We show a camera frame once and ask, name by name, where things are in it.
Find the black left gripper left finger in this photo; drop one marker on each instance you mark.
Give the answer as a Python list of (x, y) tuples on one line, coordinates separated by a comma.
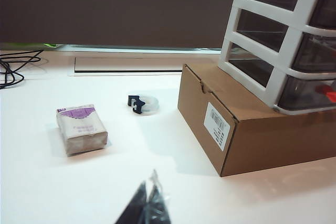
[(136, 208)]

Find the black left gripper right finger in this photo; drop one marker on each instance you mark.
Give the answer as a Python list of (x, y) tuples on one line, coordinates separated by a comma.
[(157, 208)]

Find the purple printed tissue pack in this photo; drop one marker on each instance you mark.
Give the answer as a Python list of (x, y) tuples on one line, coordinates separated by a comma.
[(81, 129)]

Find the clear tape roll dark dispenser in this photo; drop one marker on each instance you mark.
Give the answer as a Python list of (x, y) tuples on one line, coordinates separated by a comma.
[(149, 106)]

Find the brown cardboard box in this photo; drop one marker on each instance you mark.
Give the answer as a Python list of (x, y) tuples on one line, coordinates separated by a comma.
[(262, 145)]

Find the green item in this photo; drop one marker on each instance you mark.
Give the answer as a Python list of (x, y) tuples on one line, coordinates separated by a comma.
[(52, 45)]

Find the grey-brown partition panel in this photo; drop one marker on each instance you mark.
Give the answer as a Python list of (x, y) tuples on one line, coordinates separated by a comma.
[(118, 6)]

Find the white plastic drawer frame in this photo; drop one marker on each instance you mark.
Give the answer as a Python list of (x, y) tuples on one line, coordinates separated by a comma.
[(296, 24)]

